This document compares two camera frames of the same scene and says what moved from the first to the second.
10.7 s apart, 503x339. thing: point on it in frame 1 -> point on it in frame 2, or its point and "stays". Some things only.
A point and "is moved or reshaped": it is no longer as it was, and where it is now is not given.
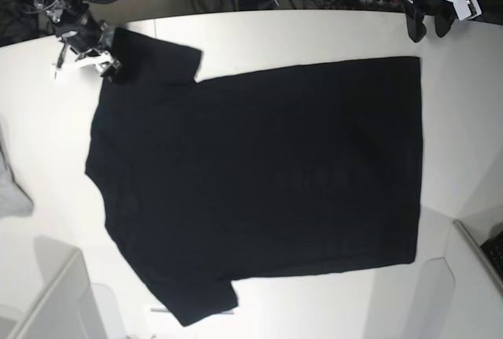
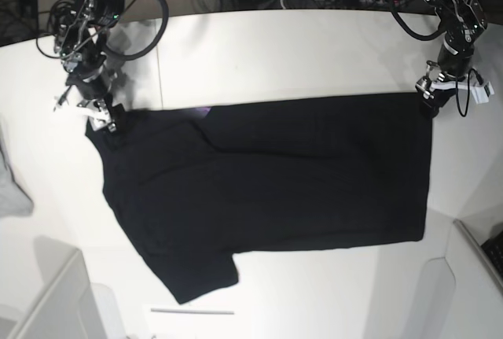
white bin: (65, 305) stays
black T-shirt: (212, 180) is moved or reshaped
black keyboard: (493, 248) stays
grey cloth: (14, 201) stays
